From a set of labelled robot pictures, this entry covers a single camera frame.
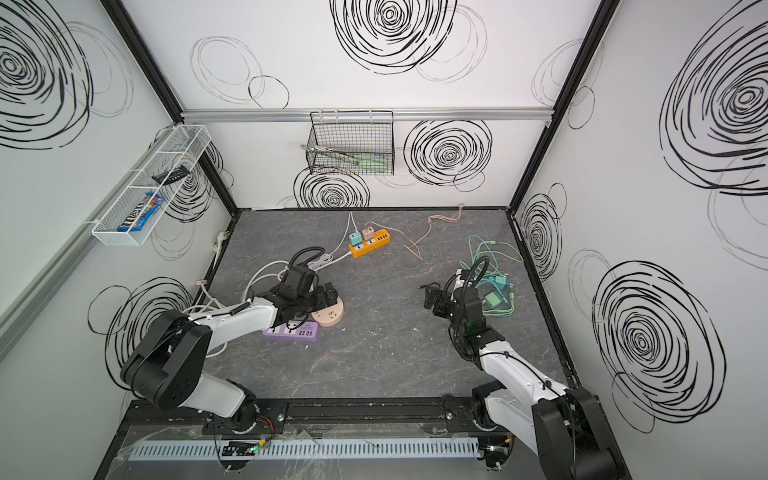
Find white slotted cable duct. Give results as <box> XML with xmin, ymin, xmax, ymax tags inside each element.
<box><xmin>127</xmin><ymin>437</ymin><xmax>481</xmax><ymax>461</ymax></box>

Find blue candy pack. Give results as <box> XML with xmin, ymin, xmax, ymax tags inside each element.
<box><xmin>117</xmin><ymin>192</ymin><xmax>165</xmax><ymax>232</ymax></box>

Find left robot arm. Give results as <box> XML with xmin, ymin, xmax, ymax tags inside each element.
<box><xmin>120</xmin><ymin>265</ymin><xmax>340</xmax><ymax>434</ymax></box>

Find white wire shelf basket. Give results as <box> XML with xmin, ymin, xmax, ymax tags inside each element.
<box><xmin>91</xmin><ymin>124</ymin><xmax>211</xmax><ymax>247</ymax></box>

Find green cable bundle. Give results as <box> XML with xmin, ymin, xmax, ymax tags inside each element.
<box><xmin>458</xmin><ymin>235</ymin><xmax>523</xmax><ymax>318</ymax></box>

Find teal charger with white cable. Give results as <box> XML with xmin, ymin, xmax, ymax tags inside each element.
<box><xmin>308</xmin><ymin>212</ymin><xmax>358</xmax><ymax>271</ymax></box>

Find orange power strip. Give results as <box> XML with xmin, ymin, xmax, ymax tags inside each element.
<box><xmin>349</xmin><ymin>228</ymin><xmax>391</xmax><ymax>259</ymax></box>

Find pink charger plug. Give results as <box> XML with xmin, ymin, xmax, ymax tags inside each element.
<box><xmin>361</xmin><ymin>227</ymin><xmax>375</xmax><ymax>241</ymax></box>

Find black wire basket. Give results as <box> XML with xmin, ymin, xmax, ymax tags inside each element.
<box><xmin>304</xmin><ymin>116</ymin><xmax>395</xmax><ymax>176</ymax></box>

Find white power cords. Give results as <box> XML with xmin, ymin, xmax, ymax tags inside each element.
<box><xmin>179</xmin><ymin>230</ymin><xmax>355</xmax><ymax>361</ymax></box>

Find round pink power strip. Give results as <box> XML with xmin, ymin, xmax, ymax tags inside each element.
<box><xmin>311</xmin><ymin>298</ymin><xmax>345</xmax><ymax>328</ymax></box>

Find purple power strip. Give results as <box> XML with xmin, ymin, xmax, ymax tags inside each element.
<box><xmin>262</xmin><ymin>321</ymin><xmax>319</xmax><ymax>342</ymax></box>

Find metal tongs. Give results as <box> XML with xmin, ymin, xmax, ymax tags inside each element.
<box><xmin>300</xmin><ymin>144</ymin><xmax>359</xmax><ymax>165</ymax></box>

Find aluminium wall rail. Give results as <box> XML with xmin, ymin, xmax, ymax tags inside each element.
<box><xmin>181</xmin><ymin>106</ymin><xmax>554</xmax><ymax>123</ymax></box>
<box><xmin>1</xmin><ymin>123</ymin><xmax>180</xmax><ymax>361</ymax></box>

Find aluminium wall rail left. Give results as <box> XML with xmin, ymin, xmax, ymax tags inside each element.
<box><xmin>1</xmin><ymin>123</ymin><xmax>180</xmax><ymax>361</ymax></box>

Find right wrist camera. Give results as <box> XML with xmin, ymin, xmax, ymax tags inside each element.
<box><xmin>452</xmin><ymin>269</ymin><xmax>469</xmax><ymax>294</ymax></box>

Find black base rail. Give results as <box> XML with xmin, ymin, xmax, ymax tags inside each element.
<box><xmin>119</xmin><ymin>392</ymin><xmax>607</xmax><ymax>436</ymax></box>

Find aluminium wall rail back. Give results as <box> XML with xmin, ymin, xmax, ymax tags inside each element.
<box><xmin>181</xmin><ymin>106</ymin><xmax>554</xmax><ymax>123</ymax></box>

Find green plug adapter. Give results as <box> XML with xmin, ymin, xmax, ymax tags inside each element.
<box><xmin>483</xmin><ymin>292</ymin><xmax>504</xmax><ymax>310</ymax></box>

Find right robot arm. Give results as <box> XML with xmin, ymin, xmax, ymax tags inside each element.
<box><xmin>423</xmin><ymin>283</ymin><xmax>630</xmax><ymax>479</ymax></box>

